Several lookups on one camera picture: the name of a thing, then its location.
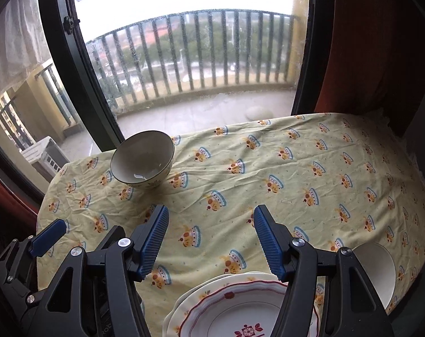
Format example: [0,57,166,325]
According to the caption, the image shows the dark window frame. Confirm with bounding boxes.
[0,0,336,197]

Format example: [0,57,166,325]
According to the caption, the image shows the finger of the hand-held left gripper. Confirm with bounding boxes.
[0,218,66,279]
[92,226,127,254]

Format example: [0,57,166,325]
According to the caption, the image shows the white yellow-flowered plate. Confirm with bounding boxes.
[162,271,325,337]

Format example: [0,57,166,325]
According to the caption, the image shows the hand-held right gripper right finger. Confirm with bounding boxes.
[253,204,395,337]

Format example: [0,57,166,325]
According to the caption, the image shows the white hanging cloth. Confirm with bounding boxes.
[0,0,49,92]

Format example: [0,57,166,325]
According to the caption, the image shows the red curtain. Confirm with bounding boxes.
[314,0,425,137]
[0,168,49,264]

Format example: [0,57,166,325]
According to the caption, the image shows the grey air conditioner unit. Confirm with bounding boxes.
[21,136,71,183]

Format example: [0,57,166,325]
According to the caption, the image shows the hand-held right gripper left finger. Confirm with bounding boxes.
[33,204,170,337]

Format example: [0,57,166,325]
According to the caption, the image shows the cream floral bowl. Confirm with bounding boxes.
[353,242,397,310]
[110,131,175,188]

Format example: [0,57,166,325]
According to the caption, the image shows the yellow printed tablecloth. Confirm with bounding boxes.
[37,111,425,337]

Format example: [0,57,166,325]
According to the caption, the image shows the white red-rimmed plate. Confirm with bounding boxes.
[179,280,320,337]

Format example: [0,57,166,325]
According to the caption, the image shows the balcony railing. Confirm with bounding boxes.
[86,9,301,113]

